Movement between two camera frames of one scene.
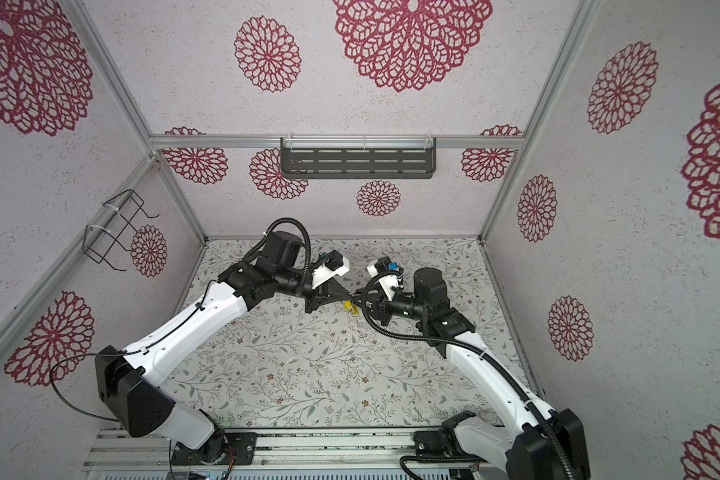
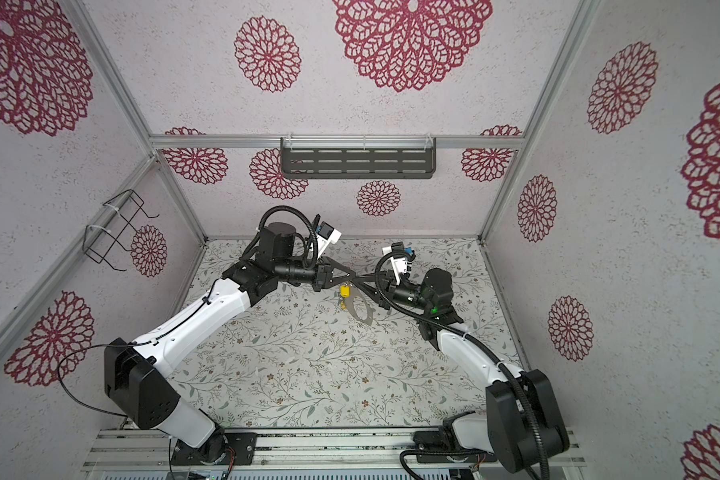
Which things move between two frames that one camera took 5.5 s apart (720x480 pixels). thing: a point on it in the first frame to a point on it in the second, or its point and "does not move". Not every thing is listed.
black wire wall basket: (98, 240) does not move
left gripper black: (321, 297) to (325, 272)
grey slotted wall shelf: (358, 157) does not move
